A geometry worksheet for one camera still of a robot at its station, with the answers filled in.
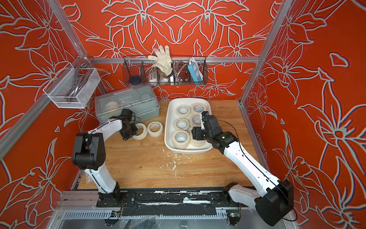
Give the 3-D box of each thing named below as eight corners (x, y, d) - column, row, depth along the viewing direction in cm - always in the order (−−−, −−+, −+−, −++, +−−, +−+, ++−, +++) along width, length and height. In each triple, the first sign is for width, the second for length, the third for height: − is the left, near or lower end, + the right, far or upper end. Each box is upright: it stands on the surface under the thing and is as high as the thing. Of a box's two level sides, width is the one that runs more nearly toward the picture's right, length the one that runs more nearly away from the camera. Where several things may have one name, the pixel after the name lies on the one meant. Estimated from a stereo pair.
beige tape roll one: (147, 137, 100) (146, 134, 97) (149, 123, 108) (148, 121, 105) (162, 137, 100) (161, 134, 97) (163, 123, 108) (163, 121, 105)
